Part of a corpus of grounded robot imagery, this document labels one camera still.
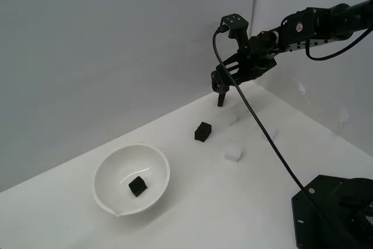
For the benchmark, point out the black foam cube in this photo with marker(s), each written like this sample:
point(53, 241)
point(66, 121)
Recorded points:
point(137, 186)
point(203, 132)

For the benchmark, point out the white bowl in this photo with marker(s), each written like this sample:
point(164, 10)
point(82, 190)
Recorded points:
point(116, 167)

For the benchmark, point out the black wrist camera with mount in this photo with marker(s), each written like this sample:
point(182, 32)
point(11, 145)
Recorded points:
point(236, 23)

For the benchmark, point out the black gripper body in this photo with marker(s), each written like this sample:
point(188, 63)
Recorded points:
point(256, 62)

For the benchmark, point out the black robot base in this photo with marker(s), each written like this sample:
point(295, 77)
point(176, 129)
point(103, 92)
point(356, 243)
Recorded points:
point(335, 225)

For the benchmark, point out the white foam cube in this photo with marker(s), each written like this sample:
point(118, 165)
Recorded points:
point(233, 152)
point(272, 133)
point(228, 118)

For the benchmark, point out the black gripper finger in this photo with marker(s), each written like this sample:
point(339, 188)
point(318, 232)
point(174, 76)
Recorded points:
point(221, 91)
point(213, 80)

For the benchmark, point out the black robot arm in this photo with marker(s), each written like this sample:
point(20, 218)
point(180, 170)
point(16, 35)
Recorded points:
point(320, 24)

